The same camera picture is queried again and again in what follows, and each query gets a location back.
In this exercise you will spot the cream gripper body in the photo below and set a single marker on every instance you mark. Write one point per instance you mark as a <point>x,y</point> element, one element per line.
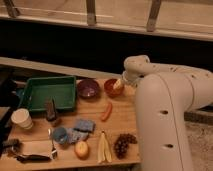
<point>118,84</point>

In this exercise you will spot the red bowl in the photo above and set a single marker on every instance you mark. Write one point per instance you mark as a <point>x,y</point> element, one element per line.
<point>110,91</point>

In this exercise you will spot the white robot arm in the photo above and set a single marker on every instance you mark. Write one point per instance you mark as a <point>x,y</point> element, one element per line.
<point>164,92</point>

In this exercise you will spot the purple bowl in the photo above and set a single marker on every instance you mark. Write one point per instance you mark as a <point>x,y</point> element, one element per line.
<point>88,88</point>

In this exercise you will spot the bunch of dark grapes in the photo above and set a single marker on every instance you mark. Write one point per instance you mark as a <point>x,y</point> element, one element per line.
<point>122,143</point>

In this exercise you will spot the blue grey cloth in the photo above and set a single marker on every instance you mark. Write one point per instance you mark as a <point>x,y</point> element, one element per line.
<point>75,135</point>

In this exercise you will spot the brown brush block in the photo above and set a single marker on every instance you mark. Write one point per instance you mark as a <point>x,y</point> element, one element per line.
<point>51,113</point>

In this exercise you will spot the yellow banana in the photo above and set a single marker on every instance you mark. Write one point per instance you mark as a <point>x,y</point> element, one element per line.
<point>104,153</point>

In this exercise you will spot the peach apple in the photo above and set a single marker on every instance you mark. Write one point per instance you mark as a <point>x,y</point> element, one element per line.
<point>81,149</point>

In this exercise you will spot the small blue cup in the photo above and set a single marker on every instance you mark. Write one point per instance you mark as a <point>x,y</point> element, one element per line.
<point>60,135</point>

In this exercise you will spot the green plastic tray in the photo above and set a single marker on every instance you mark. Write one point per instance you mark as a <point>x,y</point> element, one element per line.
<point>40,90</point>

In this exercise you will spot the white paper cup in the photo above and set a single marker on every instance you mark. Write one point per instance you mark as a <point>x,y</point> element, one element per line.
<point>22,118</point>

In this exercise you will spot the black handled tool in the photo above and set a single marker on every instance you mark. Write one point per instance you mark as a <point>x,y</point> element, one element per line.
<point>32,158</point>

